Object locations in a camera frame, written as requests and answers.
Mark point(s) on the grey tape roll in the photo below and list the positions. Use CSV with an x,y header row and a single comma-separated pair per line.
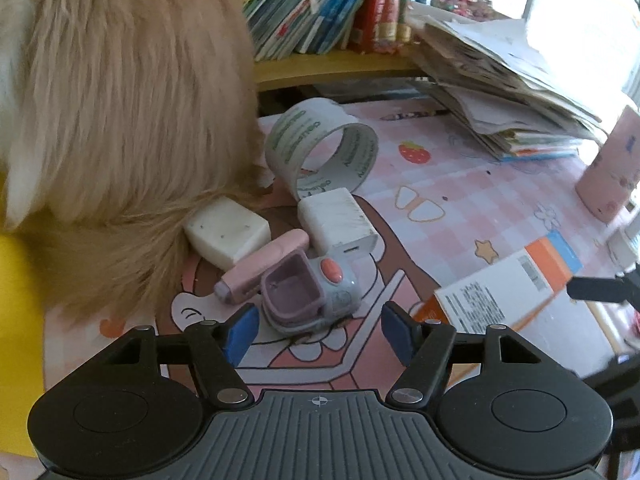
x,y
316,146

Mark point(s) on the yellow cardboard box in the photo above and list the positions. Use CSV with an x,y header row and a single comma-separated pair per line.
x,y
22,326

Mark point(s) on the stack of papers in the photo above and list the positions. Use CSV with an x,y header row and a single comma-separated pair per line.
x,y
497,86

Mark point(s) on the pink cylindrical cup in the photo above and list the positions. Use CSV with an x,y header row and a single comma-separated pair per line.
x,y
608,182

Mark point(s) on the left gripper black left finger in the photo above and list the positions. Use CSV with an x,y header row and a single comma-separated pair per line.
x,y
216,351

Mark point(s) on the pink tube case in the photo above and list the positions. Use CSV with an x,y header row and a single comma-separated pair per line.
x,y
242,282

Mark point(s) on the white orange usmile box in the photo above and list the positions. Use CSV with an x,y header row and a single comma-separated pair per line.
x,y
508,292

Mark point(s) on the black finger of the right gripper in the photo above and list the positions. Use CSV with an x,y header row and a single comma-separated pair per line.
x,y
624,288

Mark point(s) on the white power adapter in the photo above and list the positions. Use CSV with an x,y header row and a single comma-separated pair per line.
x,y
336,224

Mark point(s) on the fluffy cream cat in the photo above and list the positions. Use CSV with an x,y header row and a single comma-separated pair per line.
x,y
120,120

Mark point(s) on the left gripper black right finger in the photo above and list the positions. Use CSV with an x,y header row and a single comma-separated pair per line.
x,y
424,349

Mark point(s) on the white soap bar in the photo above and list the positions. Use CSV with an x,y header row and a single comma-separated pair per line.
x,y
225,232

